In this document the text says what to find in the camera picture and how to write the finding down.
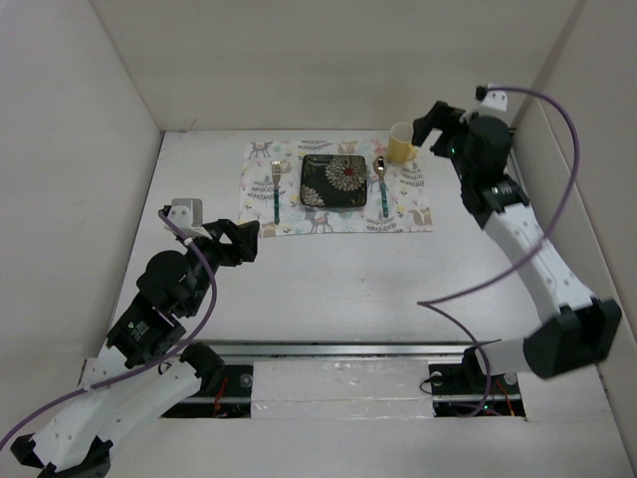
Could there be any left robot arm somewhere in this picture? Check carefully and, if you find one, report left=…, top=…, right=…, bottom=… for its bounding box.
left=1, top=219, right=260, bottom=477

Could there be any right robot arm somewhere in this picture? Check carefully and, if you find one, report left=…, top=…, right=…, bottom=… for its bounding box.
left=412, top=101, right=622, bottom=392

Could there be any silver spoon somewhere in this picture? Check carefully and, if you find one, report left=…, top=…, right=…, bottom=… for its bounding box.
left=373, top=156, right=389, bottom=218

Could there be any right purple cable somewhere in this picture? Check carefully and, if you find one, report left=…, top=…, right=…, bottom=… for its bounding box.
left=416, top=87, right=582, bottom=419

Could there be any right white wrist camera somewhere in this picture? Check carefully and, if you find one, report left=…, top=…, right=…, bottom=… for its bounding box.
left=475, top=83, right=509, bottom=113

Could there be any silver fork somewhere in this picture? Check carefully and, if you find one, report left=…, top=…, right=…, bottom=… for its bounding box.
left=271, top=160, right=282, bottom=224

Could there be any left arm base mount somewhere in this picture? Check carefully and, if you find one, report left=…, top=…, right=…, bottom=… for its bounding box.
left=163, top=344, right=254, bottom=419

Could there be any purple cable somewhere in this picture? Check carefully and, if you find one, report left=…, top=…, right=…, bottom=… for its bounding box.
left=416, top=87, right=582, bottom=419
left=0, top=211, right=219, bottom=449

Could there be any yellow mug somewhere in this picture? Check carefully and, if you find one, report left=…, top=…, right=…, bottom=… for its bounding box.
left=386, top=122, right=417, bottom=164

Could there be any aluminium front rail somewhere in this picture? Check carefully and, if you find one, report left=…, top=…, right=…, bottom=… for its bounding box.
left=205, top=340, right=470, bottom=359

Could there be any floral animal print cloth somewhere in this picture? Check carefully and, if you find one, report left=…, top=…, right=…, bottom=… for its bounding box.
left=239, top=137, right=433, bottom=238

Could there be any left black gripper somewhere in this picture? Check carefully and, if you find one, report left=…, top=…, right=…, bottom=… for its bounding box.
left=180, top=217, right=259, bottom=315

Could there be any black floral square plate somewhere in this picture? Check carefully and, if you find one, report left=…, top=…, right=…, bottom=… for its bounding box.
left=300, top=154, right=368, bottom=209

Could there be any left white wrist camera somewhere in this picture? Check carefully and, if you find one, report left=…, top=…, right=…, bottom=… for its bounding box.
left=160, top=198, right=211, bottom=239

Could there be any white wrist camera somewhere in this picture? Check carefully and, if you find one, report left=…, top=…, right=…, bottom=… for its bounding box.
left=475, top=83, right=509, bottom=113
left=160, top=198, right=211, bottom=239

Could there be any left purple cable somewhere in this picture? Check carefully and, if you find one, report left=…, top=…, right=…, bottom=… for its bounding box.
left=0, top=211, right=219, bottom=449

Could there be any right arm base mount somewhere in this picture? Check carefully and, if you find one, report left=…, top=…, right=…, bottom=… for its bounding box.
left=419, top=348, right=527, bottom=418

